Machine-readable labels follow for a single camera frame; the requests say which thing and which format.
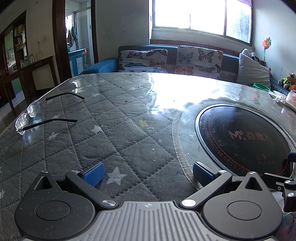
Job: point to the grey quilted star table cover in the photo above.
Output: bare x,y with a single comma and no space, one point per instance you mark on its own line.
97,129

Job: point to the grey pillow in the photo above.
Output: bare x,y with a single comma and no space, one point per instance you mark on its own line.
252,69

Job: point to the square butterfly print cushion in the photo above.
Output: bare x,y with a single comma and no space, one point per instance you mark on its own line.
197,61

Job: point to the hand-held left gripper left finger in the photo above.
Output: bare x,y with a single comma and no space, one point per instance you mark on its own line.
93,174

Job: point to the blue sofa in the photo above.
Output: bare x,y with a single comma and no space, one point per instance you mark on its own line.
106,66

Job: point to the hanging grey clothes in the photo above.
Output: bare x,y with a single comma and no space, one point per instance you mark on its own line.
72,36

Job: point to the round black induction cooker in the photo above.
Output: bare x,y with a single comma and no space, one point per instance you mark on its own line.
240,136

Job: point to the wide butterfly print cushion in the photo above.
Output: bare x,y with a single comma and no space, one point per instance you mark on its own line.
143,60

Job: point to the window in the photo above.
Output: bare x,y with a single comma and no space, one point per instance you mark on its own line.
189,14

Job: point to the rimless eyeglasses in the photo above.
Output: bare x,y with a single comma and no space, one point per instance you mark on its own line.
32,111

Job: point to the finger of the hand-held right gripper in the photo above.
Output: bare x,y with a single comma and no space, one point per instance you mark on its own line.
291,157
289,197

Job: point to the dark wooden cabinet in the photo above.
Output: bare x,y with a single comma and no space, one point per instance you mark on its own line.
23,69

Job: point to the teddy bear toy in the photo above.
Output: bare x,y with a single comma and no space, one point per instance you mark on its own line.
288,80

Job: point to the orange toy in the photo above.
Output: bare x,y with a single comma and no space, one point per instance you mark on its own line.
293,87

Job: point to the colourful pinwheel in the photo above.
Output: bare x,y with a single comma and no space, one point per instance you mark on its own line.
266,44

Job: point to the blue kitchen cabinet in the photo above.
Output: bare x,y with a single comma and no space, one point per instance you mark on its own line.
76,62

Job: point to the crumpled white plastic bag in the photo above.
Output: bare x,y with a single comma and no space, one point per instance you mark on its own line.
283,98

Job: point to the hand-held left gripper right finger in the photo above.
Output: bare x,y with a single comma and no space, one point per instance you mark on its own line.
203,174

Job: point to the dark wooden door frame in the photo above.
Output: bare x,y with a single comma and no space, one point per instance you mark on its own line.
60,41

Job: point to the green plastic bowl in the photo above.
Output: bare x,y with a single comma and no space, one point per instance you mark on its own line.
261,86

